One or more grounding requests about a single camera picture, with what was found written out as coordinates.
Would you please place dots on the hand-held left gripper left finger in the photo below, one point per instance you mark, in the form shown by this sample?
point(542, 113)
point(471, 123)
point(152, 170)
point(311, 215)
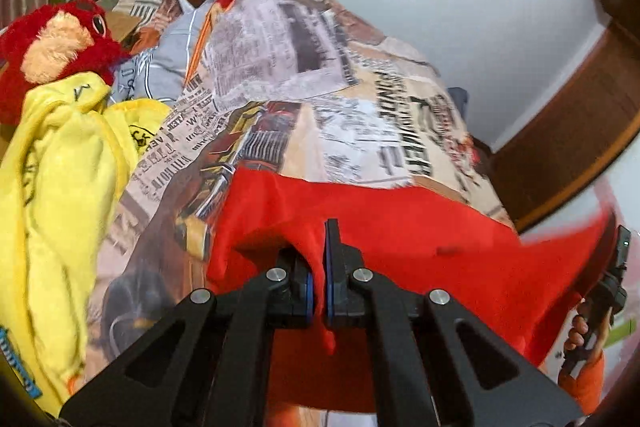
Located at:
point(309, 297)

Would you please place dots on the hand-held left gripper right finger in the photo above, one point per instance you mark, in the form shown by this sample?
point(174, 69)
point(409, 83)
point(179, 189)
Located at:
point(328, 287)

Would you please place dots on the red zip jacket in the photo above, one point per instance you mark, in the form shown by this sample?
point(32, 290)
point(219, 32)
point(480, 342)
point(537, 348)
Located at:
point(425, 227)

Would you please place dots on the person's right forearm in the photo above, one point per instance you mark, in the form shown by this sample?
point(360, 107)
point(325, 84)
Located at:
point(582, 382)

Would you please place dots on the person's right hand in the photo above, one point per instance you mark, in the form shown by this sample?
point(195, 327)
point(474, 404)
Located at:
point(577, 332)

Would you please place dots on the newspaper print bed sheet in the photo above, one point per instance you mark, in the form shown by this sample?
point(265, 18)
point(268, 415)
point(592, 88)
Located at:
point(350, 132)

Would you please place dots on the grey blue backpack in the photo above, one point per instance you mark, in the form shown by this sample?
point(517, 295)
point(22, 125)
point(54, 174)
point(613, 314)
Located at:
point(457, 99)

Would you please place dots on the yellow garment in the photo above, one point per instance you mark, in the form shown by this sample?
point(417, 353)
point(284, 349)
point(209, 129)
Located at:
point(60, 187)

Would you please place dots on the grey striped pillow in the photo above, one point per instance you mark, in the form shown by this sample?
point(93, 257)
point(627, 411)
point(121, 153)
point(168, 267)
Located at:
point(170, 52)

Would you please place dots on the red plush toy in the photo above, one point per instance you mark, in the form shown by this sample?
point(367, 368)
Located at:
point(20, 47)

